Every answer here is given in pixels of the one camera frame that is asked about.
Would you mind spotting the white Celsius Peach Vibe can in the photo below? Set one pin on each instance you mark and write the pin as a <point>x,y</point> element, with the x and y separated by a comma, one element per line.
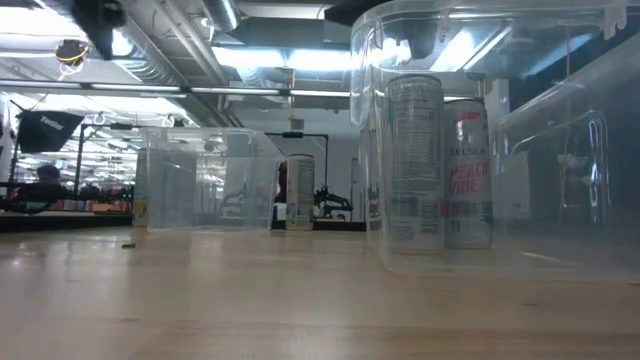
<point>467,175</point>
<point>415,165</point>

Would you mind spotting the clear plastic storage bin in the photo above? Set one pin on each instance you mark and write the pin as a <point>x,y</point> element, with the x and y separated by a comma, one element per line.
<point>545,200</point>
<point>250,150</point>

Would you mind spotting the black background robot arm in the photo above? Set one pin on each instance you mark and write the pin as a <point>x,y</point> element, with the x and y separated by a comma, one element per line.
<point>334,201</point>

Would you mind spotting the small black screw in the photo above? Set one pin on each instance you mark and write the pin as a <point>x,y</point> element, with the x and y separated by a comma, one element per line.
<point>129,245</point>

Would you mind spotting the long tube light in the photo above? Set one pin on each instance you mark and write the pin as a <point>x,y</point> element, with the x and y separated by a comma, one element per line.
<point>320,93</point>
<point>135,88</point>
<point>235,91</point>

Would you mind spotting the person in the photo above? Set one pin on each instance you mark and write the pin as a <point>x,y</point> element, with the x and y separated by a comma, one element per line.
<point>282,182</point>
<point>48,174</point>

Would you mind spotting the small hanging grey box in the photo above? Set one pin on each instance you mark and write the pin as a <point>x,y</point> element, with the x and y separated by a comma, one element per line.
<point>297,124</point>

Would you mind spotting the silver ventilation duct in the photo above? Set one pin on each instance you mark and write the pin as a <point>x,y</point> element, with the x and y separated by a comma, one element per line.
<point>222,12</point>

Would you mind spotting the black photo softbox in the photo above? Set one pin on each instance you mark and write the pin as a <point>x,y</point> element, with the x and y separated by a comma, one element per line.
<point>50,131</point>

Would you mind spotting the grey ceiling box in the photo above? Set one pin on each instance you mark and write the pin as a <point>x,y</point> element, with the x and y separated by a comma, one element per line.
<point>341,35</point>

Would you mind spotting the bright ceiling light panel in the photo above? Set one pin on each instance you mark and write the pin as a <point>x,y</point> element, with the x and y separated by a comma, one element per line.
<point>280,59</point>

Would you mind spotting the black aluminium table frame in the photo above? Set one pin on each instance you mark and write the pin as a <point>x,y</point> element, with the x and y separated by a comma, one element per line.
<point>340,226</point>

